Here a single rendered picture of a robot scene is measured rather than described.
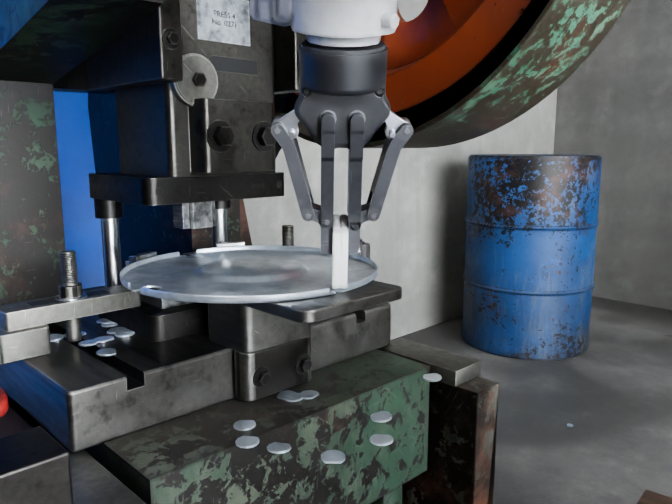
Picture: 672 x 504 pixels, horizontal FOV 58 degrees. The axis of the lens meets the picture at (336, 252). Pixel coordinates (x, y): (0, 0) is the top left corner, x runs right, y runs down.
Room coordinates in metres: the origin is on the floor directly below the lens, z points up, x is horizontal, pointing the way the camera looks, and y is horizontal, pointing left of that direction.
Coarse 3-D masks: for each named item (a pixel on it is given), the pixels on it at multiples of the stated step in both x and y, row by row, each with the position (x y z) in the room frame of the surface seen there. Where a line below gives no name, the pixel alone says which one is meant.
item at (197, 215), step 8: (176, 208) 0.77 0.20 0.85; (184, 208) 0.76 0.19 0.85; (192, 208) 0.76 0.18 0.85; (200, 208) 0.76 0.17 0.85; (208, 208) 0.77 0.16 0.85; (176, 216) 0.77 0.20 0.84; (184, 216) 0.76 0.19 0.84; (192, 216) 0.76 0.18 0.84; (200, 216) 0.76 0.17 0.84; (208, 216) 0.77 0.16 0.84; (176, 224) 0.77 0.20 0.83; (184, 224) 0.76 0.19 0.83; (192, 224) 0.76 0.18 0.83; (200, 224) 0.76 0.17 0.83; (208, 224) 0.77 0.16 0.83
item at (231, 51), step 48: (192, 0) 0.70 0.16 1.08; (240, 0) 0.74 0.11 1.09; (192, 48) 0.70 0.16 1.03; (240, 48) 0.74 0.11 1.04; (144, 96) 0.71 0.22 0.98; (192, 96) 0.68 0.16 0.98; (240, 96) 0.74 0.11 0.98; (144, 144) 0.71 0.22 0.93; (192, 144) 0.69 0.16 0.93; (240, 144) 0.70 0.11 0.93
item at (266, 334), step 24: (360, 288) 0.61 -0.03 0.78; (384, 288) 0.61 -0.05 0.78; (216, 312) 0.66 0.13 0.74; (240, 312) 0.63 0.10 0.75; (264, 312) 0.64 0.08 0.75; (288, 312) 0.54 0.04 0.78; (312, 312) 0.53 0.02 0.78; (336, 312) 0.55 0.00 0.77; (216, 336) 0.66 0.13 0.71; (240, 336) 0.63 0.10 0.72; (264, 336) 0.64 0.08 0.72; (288, 336) 0.66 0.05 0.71; (240, 360) 0.63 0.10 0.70; (264, 360) 0.64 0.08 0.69; (288, 360) 0.66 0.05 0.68; (240, 384) 0.63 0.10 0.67; (264, 384) 0.63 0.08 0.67; (288, 384) 0.66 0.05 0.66
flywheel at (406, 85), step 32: (448, 0) 0.95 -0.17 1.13; (480, 0) 0.91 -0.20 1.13; (512, 0) 0.83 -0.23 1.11; (544, 0) 0.83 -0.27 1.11; (416, 32) 0.99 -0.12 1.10; (448, 32) 0.95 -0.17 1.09; (480, 32) 0.87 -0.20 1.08; (512, 32) 0.84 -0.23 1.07; (416, 64) 0.94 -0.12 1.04; (448, 64) 0.90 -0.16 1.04; (480, 64) 0.87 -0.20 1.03; (416, 96) 0.94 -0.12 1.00; (448, 96) 0.94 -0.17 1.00
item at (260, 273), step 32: (160, 256) 0.76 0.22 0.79; (224, 256) 0.79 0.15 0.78; (256, 256) 0.79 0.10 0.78; (288, 256) 0.79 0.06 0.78; (320, 256) 0.79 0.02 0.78; (352, 256) 0.77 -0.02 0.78; (128, 288) 0.60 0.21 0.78; (192, 288) 0.60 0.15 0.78; (224, 288) 0.60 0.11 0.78; (256, 288) 0.60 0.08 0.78; (288, 288) 0.60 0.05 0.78; (352, 288) 0.60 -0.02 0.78
